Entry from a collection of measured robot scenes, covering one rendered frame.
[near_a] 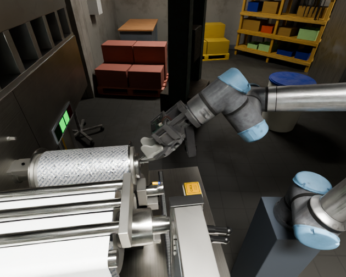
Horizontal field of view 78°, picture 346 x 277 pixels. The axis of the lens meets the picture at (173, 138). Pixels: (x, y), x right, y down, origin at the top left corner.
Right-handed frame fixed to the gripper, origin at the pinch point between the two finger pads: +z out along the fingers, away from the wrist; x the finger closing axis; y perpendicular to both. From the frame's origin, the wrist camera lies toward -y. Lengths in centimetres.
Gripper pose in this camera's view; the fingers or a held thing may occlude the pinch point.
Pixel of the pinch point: (146, 158)
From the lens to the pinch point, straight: 65.5
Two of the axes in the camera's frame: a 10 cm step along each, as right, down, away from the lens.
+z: -7.6, 5.7, 3.1
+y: -6.4, -5.6, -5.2
